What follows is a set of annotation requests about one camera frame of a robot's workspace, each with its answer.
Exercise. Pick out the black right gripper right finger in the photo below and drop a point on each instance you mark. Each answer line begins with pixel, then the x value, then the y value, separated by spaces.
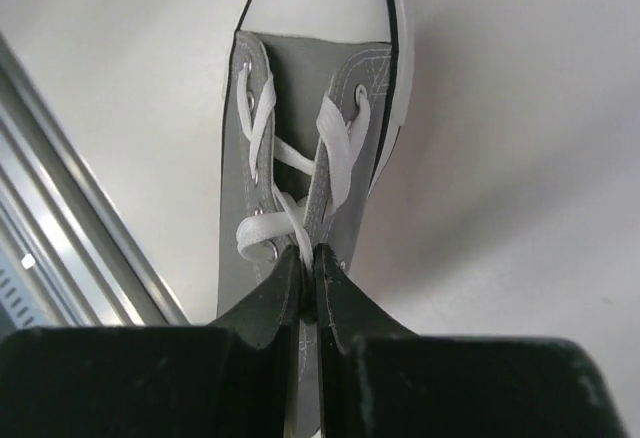
pixel 379 379

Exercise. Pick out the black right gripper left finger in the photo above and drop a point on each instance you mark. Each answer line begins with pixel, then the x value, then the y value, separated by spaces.
pixel 234 377

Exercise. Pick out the grey canvas sneaker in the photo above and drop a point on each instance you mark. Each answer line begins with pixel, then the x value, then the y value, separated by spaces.
pixel 317 93

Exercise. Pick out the white slotted cable duct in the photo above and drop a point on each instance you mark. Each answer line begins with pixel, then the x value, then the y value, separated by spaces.
pixel 16 300

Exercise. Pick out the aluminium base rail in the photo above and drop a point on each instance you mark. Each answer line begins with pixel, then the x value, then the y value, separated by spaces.
pixel 58 229

